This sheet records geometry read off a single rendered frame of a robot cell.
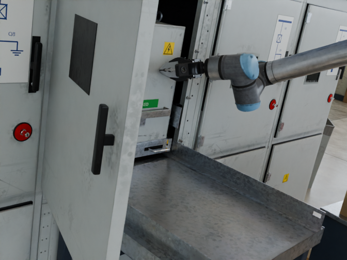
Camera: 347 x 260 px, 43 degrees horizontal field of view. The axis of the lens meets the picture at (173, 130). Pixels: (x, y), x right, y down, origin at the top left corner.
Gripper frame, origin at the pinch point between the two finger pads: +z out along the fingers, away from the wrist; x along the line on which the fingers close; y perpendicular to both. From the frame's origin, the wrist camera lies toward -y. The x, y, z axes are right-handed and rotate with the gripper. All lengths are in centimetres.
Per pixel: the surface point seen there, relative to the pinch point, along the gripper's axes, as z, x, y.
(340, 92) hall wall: 53, -95, 822
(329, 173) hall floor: -8, -129, 321
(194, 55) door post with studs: -7.6, 4.6, 14.5
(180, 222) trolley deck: -24, -45, -35
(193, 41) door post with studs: -6.3, 10.4, 16.3
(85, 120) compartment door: -20, -8, -70
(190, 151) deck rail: -4.9, -34.6, 11.1
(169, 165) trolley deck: 1.0, -38.7, 3.0
